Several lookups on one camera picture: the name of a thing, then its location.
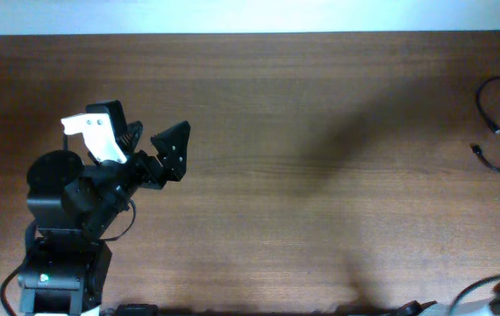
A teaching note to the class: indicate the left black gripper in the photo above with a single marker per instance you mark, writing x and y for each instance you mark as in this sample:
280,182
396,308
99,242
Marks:
153,177

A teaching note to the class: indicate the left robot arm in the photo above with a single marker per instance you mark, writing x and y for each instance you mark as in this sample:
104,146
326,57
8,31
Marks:
67,256

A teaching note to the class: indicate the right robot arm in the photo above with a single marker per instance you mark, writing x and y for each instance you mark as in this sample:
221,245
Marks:
487,307

